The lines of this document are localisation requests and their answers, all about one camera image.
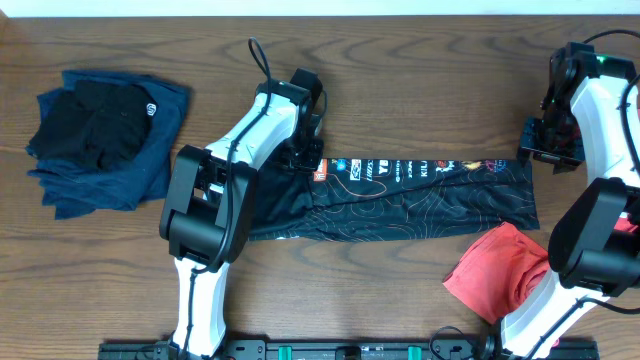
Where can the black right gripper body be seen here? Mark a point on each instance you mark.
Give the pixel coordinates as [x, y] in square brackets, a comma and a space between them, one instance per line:
[556, 139]

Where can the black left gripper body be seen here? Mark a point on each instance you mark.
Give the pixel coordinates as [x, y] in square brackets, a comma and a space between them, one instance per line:
[301, 155]

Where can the black orange-patterned jersey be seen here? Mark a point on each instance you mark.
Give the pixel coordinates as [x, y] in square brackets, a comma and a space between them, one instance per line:
[358, 200]

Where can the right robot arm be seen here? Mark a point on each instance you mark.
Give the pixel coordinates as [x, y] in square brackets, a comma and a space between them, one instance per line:
[591, 119]

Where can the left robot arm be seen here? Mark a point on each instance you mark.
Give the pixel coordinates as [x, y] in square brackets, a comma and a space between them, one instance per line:
[209, 207]

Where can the red t-shirt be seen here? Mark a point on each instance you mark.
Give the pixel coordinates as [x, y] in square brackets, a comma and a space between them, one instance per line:
[498, 272]

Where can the folded black shirt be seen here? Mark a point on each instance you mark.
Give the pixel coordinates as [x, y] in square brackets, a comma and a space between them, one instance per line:
[95, 125]

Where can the folded navy blue shirt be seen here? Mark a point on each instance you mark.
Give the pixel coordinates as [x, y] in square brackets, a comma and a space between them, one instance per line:
[75, 191]

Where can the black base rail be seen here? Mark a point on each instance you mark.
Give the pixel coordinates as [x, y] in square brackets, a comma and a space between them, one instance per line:
[455, 349]

